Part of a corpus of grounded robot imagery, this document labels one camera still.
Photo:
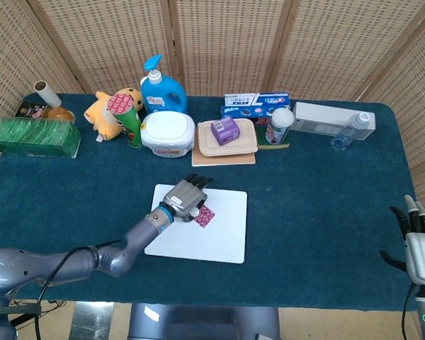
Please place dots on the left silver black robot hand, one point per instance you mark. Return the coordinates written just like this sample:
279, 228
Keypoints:
184, 200

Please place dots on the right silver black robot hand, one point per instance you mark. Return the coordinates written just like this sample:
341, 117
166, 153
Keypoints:
423, 255

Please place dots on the pink patterned packet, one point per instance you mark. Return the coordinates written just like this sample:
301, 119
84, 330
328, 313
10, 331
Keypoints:
205, 216

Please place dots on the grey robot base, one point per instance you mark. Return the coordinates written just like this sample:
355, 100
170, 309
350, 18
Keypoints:
205, 322

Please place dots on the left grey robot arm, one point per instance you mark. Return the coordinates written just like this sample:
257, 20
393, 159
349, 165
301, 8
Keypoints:
120, 255

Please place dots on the white rectangular mat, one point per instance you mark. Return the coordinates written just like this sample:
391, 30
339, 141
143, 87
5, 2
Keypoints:
219, 233

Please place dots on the thin wooden board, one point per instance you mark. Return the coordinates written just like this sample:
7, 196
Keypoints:
223, 160

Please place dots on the white wet wipes tub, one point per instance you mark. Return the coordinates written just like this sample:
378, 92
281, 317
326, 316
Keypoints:
166, 132

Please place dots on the small purple carton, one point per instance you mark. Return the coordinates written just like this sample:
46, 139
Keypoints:
226, 131

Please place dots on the beige lidded lunch box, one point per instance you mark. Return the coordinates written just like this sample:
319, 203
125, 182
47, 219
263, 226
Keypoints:
248, 138

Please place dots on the green Pringles can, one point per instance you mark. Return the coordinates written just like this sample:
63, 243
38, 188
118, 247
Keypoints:
129, 124

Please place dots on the blue cookie package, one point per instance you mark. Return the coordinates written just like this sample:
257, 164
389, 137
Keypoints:
244, 112

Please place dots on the blue detergent pump bottle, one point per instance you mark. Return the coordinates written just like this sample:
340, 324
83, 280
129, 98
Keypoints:
163, 92

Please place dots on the yellow green sponge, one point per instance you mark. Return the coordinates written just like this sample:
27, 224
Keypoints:
285, 144

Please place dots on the yellow plush toy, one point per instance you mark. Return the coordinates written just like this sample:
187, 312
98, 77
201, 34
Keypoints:
101, 117

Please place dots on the white snack canister red print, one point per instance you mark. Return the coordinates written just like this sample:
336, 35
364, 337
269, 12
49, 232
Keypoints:
278, 127

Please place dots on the teal carpet table cover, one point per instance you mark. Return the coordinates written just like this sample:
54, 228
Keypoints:
304, 212

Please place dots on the blue white toothpaste box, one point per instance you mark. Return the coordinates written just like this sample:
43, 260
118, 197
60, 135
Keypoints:
256, 99

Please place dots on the clear plastic water bottle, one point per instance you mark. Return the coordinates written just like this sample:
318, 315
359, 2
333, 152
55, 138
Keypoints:
348, 134

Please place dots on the amber tape roll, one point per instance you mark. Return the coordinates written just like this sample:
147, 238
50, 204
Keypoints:
60, 114

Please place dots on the white power strip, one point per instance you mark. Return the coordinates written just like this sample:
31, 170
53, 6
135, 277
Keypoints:
318, 120

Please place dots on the green tea tin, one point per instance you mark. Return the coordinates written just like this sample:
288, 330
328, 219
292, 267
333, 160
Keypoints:
35, 138

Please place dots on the bamboo folding screen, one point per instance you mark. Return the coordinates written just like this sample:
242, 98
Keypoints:
233, 42

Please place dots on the cardboard tube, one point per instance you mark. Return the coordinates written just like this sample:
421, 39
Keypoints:
49, 93

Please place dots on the dark printed flat box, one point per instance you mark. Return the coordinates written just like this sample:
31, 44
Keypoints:
28, 110

